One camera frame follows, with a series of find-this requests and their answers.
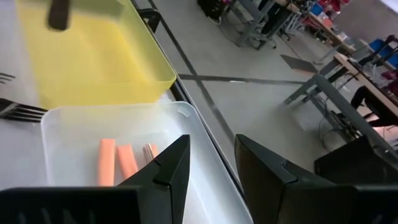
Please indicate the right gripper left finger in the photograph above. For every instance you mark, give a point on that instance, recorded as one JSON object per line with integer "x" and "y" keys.
{"x": 168, "y": 174}

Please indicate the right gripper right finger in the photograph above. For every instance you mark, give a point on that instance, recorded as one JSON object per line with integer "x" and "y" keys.
{"x": 273, "y": 193}

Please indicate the black metal fork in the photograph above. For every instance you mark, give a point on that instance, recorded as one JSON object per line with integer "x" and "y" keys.
{"x": 18, "y": 110}

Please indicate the yellow plastic bin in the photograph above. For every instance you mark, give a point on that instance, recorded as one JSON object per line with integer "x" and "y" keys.
{"x": 93, "y": 62}

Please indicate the clear plastic bin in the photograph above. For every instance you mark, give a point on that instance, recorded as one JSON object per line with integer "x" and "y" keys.
{"x": 77, "y": 149}

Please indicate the grey floor mat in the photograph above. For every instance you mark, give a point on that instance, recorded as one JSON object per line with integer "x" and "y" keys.
{"x": 298, "y": 63}

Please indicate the black office chair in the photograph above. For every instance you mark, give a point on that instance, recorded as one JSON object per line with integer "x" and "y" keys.
{"x": 376, "y": 109}

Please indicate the wooden desk top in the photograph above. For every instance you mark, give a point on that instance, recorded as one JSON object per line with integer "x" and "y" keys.
{"x": 373, "y": 90}

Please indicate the black equipment case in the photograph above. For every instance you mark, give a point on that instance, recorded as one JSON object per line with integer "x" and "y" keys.
{"x": 211, "y": 7}

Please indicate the blue chair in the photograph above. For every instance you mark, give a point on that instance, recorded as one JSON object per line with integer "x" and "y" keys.
{"x": 377, "y": 45}

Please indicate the red storage crates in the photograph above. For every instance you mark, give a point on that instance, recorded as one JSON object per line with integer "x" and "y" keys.
{"x": 329, "y": 6}

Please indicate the black frame clamp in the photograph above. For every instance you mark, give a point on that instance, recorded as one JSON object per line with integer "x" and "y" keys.
{"x": 149, "y": 18}

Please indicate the grey metal desk frame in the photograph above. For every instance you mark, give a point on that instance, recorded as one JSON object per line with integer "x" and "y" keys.
{"x": 342, "y": 102}
{"x": 252, "y": 18}

